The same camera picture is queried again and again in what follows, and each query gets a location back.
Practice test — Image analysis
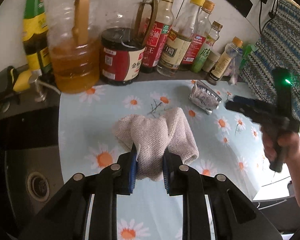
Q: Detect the clear white vinegar bottle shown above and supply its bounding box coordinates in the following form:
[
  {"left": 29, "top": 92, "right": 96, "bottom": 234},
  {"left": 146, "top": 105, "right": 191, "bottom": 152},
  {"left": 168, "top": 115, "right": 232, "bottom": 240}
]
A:
[{"left": 157, "top": 0, "right": 205, "bottom": 76}]

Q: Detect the green plastic bag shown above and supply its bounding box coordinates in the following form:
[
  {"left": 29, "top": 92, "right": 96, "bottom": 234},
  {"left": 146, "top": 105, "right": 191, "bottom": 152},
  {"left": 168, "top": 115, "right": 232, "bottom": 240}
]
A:
[{"left": 239, "top": 44, "right": 257, "bottom": 70}]

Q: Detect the black cable on wall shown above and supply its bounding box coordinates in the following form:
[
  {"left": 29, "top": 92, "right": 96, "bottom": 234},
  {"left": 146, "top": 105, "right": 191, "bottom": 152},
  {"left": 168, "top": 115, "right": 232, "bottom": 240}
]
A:
[{"left": 258, "top": 0, "right": 280, "bottom": 34}]

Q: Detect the dark soy sauce jug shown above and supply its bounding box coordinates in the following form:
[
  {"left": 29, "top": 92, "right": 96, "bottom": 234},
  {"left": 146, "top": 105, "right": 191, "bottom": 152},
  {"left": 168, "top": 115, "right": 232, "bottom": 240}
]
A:
[{"left": 100, "top": 0, "right": 158, "bottom": 86}]

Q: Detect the blue white plastic bag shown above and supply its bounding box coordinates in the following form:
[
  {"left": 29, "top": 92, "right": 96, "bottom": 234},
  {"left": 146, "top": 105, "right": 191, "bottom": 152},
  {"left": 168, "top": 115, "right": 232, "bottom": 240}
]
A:
[{"left": 224, "top": 53, "right": 242, "bottom": 85}]

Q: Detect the large cooking oil jug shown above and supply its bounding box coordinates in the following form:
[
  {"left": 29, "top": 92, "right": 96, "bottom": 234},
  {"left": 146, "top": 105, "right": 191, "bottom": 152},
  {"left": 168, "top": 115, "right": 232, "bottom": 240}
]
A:
[{"left": 47, "top": 0, "right": 101, "bottom": 94}]

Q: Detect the metal soap dispenser pump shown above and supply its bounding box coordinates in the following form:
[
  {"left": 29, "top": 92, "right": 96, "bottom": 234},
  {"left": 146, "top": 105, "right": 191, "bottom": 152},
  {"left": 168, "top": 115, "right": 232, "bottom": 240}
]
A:
[{"left": 28, "top": 73, "right": 61, "bottom": 102}]

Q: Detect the floral blue table mat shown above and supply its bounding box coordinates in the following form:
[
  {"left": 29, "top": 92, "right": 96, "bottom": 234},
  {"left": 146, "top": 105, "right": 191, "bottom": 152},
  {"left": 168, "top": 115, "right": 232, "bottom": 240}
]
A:
[{"left": 59, "top": 80, "right": 268, "bottom": 239}]

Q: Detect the black kitchen sink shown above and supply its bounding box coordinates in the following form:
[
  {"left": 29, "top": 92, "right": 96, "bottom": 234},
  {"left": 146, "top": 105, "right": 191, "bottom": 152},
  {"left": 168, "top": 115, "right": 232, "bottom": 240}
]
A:
[{"left": 0, "top": 106, "right": 64, "bottom": 235}]

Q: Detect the person right hand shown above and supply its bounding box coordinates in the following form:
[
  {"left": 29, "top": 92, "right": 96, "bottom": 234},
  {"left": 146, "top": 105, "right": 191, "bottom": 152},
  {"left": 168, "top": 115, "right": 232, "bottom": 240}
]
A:
[{"left": 261, "top": 126, "right": 300, "bottom": 164}]

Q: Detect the beige knitted cloth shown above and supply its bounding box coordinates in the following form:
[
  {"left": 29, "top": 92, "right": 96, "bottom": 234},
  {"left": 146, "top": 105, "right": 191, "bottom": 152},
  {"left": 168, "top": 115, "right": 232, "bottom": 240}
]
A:
[{"left": 112, "top": 107, "right": 199, "bottom": 181}]

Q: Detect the small glass spice jar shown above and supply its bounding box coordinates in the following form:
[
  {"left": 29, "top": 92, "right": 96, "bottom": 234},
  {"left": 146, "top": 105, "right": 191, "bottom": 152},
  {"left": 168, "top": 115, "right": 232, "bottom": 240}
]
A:
[{"left": 202, "top": 50, "right": 220, "bottom": 73}]

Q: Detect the green yellow label bottle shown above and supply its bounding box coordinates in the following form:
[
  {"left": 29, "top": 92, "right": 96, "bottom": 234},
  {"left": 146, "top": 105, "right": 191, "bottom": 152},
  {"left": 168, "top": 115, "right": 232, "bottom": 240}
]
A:
[{"left": 22, "top": 0, "right": 52, "bottom": 76}]

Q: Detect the red label dark bottle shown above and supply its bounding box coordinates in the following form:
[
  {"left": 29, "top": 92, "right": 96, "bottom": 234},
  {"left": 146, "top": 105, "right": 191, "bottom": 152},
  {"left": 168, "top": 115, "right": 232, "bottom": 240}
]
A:
[{"left": 179, "top": 0, "right": 215, "bottom": 71}]

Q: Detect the silver foil pouch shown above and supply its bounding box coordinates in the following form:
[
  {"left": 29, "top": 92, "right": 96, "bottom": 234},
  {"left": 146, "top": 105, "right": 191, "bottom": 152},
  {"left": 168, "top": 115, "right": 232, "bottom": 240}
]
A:
[{"left": 189, "top": 80, "right": 222, "bottom": 115}]

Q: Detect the green label oil bottle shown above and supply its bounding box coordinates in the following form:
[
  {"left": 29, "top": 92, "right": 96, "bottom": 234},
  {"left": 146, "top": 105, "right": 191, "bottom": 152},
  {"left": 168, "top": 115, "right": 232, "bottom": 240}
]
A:
[{"left": 190, "top": 21, "right": 223, "bottom": 73}]

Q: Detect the patterned blue woven cloth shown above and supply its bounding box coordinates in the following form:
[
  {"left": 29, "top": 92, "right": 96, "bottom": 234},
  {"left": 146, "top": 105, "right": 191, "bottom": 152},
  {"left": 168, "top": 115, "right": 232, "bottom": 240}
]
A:
[{"left": 240, "top": 0, "right": 300, "bottom": 120}]

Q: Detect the yellow black sponge brush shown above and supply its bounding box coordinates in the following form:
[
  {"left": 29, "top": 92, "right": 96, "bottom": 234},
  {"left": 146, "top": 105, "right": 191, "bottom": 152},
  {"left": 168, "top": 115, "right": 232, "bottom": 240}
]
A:
[{"left": 0, "top": 66, "right": 32, "bottom": 103}]

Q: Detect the red label sauce bottle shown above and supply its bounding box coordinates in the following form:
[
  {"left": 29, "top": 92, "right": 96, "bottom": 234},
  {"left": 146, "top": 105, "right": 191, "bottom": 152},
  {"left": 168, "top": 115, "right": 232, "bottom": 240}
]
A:
[{"left": 140, "top": 0, "right": 174, "bottom": 73}]

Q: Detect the yellow cap slim bottle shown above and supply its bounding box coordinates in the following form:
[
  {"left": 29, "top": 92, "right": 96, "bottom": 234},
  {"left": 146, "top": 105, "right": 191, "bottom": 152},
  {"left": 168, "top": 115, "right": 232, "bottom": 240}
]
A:
[{"left": 207, "top": 36, "right": 243, "bottom": 85}]

